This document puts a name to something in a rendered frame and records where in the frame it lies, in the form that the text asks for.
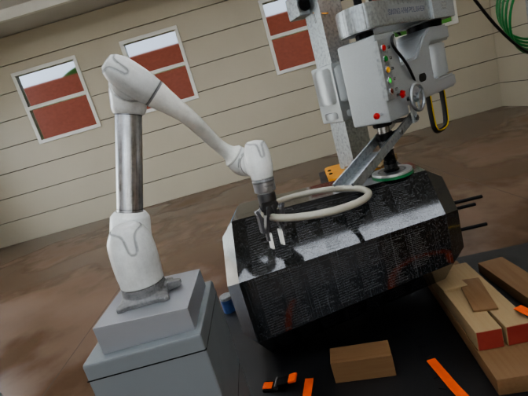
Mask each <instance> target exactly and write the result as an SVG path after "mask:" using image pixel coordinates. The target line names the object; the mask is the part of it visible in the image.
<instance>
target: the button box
mask: <svg viewBox="0 0 528 396"><path fill-rule="evenodd" d="M372 44H373V48H374V52H375V57H376V64H377V68H378V72H379V80H380V84H381V88H382V92H383V99H384V101H390V100H393V99H395V98H397V95H396V90H395V86H394V79H393V74H392V70H391V63H390V58H389V53H388V49H387V41H386V39H380V40H376V41H374V42H372ZM382 44H384V45H385V46H386V51H385V52H383V51H382V49H381V46H382ZM384 55H387V57H388V62H387V63H385V62H384V60H383V56H384ZM386 66H388V67H389V68H390V73H389V74H387V73H386ZM388 77H391V79H392V83H391V84H389V83H388V81H387V79H388ZM391 87H392V88H393V89H394V94H393V95H391V93H390V88H391Z"/></svg>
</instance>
